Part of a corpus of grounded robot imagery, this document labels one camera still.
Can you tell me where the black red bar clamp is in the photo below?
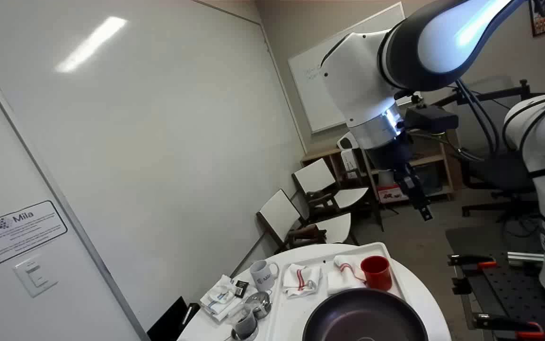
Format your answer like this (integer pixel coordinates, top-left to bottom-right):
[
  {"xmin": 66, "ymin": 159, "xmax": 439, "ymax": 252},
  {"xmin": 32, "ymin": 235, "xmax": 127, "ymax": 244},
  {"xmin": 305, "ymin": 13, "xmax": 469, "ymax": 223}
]
[
  {"xmin": 471, "ymin": 310, "xmax": 545, "ymax": 341},
  {"xmin": 445, "ymin": 250, "xmax": 501, "ymax": 271}
]

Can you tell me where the silver metal bar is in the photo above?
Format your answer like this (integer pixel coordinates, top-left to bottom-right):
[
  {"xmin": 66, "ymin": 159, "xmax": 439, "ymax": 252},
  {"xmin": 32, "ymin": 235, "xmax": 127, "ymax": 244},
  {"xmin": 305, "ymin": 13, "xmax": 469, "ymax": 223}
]
[{"xmin": 505, "ymin": 250, "xmax": 545, "ymax": 265}]

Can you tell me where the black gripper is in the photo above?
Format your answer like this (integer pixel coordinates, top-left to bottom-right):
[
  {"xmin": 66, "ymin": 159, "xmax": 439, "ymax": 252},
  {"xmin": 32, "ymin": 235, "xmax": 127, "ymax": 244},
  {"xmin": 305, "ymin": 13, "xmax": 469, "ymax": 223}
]
[{"xmin": 365, "ymin": 134, "xmax": 435, "ymax": 223}]

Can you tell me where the large white wall board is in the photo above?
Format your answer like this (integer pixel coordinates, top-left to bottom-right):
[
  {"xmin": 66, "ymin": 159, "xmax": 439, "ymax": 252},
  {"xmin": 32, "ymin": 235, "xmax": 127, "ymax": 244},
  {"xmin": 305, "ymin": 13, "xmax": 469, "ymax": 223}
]
[{"xmin": 0, "ymin": 0, "xmax": 307, "ymax": 341}]

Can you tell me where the white wall sign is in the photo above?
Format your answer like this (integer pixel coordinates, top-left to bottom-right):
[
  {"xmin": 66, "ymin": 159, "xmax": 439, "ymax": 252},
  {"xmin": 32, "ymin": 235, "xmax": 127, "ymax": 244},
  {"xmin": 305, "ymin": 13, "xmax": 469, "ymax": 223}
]
[{"xmin": 0, "ymin": 199, "xmax": 70, "ymax": 267}]

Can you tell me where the black perforated base board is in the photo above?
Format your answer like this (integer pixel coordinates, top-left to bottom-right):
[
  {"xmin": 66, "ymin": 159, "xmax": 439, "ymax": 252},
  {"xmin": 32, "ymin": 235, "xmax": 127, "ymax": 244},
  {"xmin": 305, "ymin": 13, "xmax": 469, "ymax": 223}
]
[{"xmin": 443, "ymin": 221, "xmax": 545, "ymax": 341}]

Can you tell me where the pile of white packets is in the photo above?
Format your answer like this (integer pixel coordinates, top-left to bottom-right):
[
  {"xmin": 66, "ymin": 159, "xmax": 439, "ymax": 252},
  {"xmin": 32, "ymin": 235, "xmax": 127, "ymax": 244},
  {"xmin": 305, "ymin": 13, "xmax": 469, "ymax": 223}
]
[{"xmin": 199, "ymin": 272, "xmax": 246, "ymax": 324}]

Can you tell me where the wooden shelf unit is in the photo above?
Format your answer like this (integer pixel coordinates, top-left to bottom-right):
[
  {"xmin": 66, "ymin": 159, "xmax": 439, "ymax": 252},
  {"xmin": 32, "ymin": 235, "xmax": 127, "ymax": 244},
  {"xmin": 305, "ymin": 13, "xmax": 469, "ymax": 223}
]
[{"xmin": 361, "ymin": 121, "xmax": 458, "ymax": 206}]

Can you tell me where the red white box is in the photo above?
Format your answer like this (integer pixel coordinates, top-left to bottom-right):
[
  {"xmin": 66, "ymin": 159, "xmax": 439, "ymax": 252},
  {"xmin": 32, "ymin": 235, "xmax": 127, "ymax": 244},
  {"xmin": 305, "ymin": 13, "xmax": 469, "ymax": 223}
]
[{"xmin": 375, "ymin": 180, "xmax": 411, "ymax": 206}]

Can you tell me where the white mug grey print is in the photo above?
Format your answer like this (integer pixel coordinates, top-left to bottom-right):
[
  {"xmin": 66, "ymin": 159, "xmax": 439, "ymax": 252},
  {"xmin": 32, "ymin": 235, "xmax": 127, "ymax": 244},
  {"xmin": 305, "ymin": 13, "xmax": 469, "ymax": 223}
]
[{"xmin": 248, "ymin": 257, "xmax": 282, "ymax": 293}]

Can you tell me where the dark bag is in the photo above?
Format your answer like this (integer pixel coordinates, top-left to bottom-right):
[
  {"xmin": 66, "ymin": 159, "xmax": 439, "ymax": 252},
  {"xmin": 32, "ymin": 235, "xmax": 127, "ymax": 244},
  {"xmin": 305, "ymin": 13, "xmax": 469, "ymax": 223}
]
[{"xmin": 411, "ymin": 163, "xmax": 447, "ymax": 195}]

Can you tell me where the black frying pan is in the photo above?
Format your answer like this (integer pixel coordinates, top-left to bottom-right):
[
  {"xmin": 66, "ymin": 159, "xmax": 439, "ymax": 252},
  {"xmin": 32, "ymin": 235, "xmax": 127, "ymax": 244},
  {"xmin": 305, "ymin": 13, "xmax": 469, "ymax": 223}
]
[{"xmin": 301, "ymin": 288, "xmax": 430, "ymax": 341}]

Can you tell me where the white light switch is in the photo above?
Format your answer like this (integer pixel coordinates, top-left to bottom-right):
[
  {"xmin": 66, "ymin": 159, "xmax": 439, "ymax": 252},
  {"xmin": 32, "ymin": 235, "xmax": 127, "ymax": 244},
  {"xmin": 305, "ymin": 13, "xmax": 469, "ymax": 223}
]
[{"xmin": 13, "ymin": 254, "xmax": 61, "ymax": 299}]

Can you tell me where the wall mounted whiteboard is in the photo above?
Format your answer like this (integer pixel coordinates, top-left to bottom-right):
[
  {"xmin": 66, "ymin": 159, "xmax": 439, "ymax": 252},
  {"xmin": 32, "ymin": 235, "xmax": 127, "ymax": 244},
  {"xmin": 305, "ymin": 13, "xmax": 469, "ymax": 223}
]
[{"xmin": 286, "ymin": 0, "xmax": 409, "ymax": 136}]

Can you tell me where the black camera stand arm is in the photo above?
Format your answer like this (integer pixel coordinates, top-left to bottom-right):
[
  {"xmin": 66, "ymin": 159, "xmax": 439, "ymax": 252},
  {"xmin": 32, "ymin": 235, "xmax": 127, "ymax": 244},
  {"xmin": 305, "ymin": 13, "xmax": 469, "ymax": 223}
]
[{"xmin": 411, "ymin": 77, "xmax": 534, "ymax": 110}]

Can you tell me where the chair with white tablet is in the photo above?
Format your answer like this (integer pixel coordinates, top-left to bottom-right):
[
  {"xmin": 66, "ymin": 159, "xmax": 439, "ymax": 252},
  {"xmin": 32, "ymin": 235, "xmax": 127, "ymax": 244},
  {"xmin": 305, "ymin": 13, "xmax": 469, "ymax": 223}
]
[
  {"xmin": 291, "ymin": 155, "xmax": 386, "ymax": 223},
  {"xmin": 257, "ymin": 187, "xmax": 356, "ymax": 250}
]

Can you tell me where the small grey cup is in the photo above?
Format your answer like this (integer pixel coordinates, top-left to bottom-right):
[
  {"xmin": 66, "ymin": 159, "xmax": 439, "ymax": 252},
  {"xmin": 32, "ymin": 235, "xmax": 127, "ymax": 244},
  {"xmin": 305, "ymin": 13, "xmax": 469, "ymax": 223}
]
[{"xmin": 229, "ymin": 308, "xmax": 261, "ymax": 341}]

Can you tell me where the round metal tin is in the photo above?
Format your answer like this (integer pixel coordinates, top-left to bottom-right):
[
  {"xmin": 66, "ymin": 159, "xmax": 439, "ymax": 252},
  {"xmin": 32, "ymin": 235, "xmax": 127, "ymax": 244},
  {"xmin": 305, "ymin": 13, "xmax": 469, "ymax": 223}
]
[{"xmin": 244, "ymin": 290, "xmax": 274, "ymax": 320}]

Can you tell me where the black office chair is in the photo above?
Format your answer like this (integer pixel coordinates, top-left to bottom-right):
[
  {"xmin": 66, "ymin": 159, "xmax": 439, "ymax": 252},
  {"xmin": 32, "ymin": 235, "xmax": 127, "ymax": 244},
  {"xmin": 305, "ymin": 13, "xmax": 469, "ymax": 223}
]
[{"xmin": 452, "ymin": 146, "xmax": 541, "ymax": 223}]

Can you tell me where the red mug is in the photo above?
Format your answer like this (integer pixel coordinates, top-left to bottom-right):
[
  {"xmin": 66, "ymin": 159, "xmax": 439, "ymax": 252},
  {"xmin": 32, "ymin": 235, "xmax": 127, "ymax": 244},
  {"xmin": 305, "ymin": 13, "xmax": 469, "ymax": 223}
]
[{"xmin": 358, "ymin": 254, "xmax": 395, "ymax": 293}]

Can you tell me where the small black clamp block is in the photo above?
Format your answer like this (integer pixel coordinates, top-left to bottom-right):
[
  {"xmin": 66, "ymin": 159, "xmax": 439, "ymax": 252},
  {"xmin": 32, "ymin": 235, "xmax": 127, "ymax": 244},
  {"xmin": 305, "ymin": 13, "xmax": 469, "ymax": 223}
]
[{"xmin": 450, "ymin": 274, "xmax": 477, "ymax": 297}]

